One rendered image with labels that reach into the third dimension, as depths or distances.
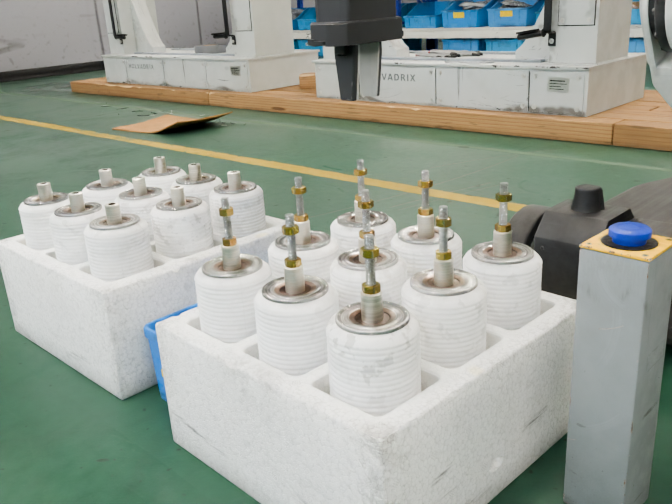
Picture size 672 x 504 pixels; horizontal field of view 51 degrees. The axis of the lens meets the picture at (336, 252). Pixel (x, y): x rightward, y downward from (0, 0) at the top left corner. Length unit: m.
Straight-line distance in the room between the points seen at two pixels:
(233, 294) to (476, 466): 0.34
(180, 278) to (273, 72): 3.12
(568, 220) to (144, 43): 4.30
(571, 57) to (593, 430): 2.24
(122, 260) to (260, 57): 3.08
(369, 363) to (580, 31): 2.34
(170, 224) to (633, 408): 0.73
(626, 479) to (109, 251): 0.75
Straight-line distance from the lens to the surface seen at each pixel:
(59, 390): 1.21
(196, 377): 0.89
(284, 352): 0.78
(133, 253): 1.11
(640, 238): 0.74
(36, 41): 7.37
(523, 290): 0.86
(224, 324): 0.86
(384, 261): 0.85
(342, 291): 0.85
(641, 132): 2.70
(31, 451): 1.08
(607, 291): 0.74
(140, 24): 5.21
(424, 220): 0.93
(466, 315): 0.77
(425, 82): 3.21
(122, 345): 1.10
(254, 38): 4.09
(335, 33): 0.76
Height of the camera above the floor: 0.56
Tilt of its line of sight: 20 degrees down
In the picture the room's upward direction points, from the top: 3 degrees counter-clockwise
